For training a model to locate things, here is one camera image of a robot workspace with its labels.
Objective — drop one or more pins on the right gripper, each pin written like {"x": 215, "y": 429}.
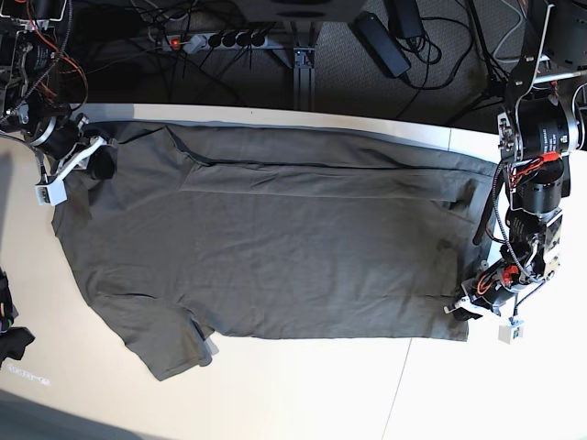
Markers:
{"x": 59, "y": 137}

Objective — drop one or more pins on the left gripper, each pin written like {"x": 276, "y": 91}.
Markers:
{"x": 487, "y": 292}

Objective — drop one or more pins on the grey T-shirt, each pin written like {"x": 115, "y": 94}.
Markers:
{"x": 270, "y": 233}

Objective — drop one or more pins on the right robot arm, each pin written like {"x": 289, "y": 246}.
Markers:
{"x": 34, "y": 67}

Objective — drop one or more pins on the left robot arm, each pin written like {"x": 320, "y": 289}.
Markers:
{"x": 539, "y": 126}

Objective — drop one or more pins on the black power strip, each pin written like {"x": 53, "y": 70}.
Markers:
{"x": 231, "y": 40}

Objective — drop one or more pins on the black cloth pile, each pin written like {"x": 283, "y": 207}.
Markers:
{"x": 14, "y": 340}

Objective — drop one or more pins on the black tripod stand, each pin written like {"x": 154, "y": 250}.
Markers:
{"x": 495, "y": 79}

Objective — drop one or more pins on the white label sticker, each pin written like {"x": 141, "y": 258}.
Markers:
{"x": 28, "y": 375}

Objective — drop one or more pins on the black power brick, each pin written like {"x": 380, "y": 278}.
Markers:
{"x": 383, "y": 49}
{"x": 404, "y": 19}

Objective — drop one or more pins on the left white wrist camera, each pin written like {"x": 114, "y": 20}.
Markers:
{"x": 510, "y": 333}

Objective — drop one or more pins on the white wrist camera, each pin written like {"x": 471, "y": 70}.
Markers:
{"x": 53, "y": 193}
{"x": 510, "y": 333}

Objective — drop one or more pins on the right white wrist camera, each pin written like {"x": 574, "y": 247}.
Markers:
{"x": 53, "y": 193}

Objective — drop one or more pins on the aluminium frame post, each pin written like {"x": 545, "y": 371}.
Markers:
{"x": 304, "y": 79}

